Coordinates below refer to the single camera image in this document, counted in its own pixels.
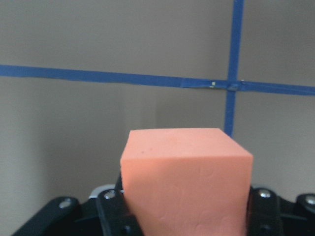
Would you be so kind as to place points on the orange foam block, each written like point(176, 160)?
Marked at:
point(186, 182)

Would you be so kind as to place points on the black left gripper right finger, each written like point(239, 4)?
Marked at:
point(263, 213)

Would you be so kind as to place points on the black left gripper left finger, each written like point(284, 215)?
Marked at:
point(114, 216)

